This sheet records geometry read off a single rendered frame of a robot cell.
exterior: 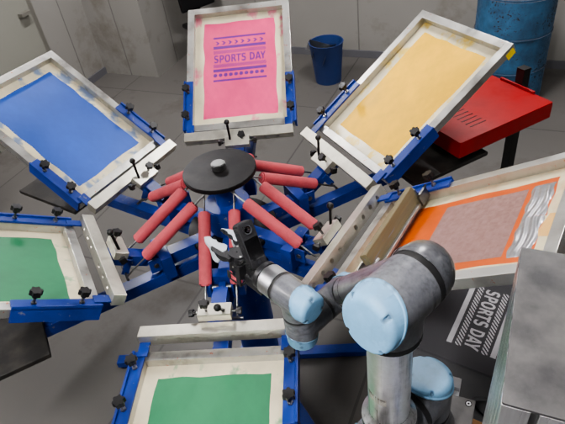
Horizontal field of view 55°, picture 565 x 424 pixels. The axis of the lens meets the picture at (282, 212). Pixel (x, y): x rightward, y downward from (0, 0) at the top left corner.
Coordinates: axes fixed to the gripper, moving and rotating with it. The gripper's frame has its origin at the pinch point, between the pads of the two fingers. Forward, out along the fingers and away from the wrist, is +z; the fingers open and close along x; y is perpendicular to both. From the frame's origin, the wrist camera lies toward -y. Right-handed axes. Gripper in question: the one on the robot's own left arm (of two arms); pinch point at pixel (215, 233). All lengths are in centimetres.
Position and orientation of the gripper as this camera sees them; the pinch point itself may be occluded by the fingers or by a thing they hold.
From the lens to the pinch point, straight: 138.8
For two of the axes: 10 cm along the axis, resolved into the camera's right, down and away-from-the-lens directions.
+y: 0.2, 8.3, 5.6
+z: -6.8, -4.0, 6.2
